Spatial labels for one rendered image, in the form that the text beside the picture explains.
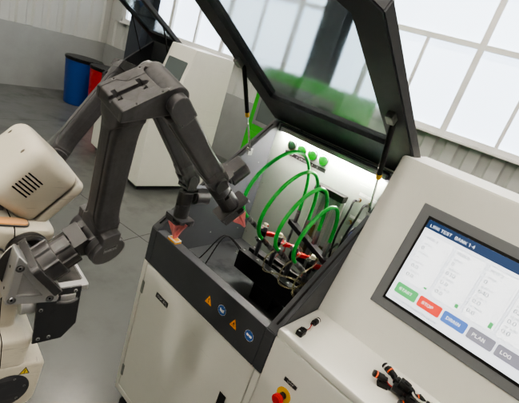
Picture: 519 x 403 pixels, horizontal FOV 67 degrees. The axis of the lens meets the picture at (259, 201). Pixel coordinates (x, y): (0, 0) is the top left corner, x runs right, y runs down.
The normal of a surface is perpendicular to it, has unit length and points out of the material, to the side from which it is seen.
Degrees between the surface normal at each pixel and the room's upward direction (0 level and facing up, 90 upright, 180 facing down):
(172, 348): 90
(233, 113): 90
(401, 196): 76
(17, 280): 90
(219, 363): 90
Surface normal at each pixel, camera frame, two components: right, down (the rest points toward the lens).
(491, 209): -0.57, -0.15
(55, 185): 0.62, 0.45
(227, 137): -0.54, 0.14
